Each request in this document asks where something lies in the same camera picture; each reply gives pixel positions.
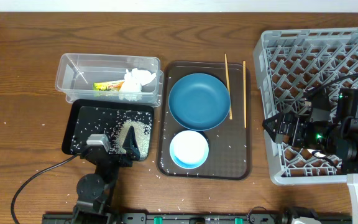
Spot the white rice pile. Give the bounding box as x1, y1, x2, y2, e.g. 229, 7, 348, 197
71, 107, 153, 160

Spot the light blue white bowl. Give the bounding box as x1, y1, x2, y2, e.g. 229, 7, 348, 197
169, 130, 209, 169

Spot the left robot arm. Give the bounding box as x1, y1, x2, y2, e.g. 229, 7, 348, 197
70, 126, 140, 224

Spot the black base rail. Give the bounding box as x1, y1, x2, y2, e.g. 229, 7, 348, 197
42, 207, 352, 224

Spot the white tissue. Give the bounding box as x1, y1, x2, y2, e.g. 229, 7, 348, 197
119, 68, 157, 101

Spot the blue plate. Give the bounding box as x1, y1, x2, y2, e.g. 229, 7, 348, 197
168, 73, 231, 131

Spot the brown serving tray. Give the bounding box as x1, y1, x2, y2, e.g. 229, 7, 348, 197
156, 61, 252, 180

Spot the right wooden chopstick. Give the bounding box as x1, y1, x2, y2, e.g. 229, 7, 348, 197
242, 60, 247, 129

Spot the left wooden chopstick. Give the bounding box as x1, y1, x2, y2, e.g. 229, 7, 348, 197
224, 53, 232, 120

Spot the black plastic tray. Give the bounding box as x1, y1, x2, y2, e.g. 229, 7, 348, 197
62, 100, 154, 154

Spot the wooden chopstick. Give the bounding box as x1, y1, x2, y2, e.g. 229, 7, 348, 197
242, 60, 247, 129
224, 53, 232, 120

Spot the grey dishwasher rack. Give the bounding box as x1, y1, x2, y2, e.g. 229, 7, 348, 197
253, 27, 358, 185

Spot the clear plastic bin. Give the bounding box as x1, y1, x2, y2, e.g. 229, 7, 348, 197
55, 53, 163, 107

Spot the yellow green snack wrapper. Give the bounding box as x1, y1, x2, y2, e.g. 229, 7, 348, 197
93, 80, 125, 91

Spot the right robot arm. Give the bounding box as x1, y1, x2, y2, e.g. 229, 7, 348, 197
262, 88, 358, 223

